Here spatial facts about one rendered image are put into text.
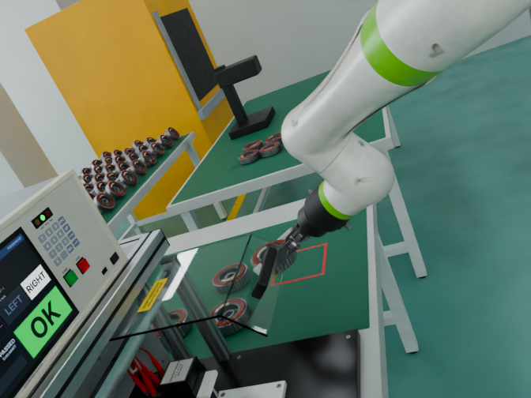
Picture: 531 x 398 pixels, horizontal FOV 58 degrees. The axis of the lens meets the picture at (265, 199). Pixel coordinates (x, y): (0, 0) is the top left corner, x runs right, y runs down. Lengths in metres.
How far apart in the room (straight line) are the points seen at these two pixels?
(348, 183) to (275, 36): 5.00
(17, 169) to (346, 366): 3.99
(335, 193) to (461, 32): 0.46
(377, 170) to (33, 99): 6.58
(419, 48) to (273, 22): 5.27
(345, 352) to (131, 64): 3.60
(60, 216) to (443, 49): 0.63
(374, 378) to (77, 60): 3.95
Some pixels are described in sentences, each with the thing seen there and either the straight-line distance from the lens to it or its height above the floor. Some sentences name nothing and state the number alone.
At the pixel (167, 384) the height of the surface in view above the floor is 0.92.
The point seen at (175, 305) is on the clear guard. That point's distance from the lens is 0.85.
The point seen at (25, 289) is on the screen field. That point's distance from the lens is 0.79.
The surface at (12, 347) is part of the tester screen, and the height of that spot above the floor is 1.18.
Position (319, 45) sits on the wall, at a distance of 5.79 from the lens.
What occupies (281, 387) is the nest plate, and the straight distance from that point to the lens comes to 1.02.
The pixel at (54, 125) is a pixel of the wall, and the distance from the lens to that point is 7.21.
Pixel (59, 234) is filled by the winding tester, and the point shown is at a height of 1.25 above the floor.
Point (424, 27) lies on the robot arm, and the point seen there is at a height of 1.37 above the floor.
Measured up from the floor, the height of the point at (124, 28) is 1.63.
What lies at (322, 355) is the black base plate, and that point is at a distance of 1.06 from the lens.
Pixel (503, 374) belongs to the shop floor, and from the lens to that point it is 1.98.
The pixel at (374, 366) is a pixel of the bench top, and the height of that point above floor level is 0.75.
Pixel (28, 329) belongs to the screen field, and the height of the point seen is 1.18.
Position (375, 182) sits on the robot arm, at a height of 1.10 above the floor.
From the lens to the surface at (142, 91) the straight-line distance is 4.35.
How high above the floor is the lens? 1.46
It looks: 22 degrees down
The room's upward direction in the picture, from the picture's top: 24 degrees counter-clockwise
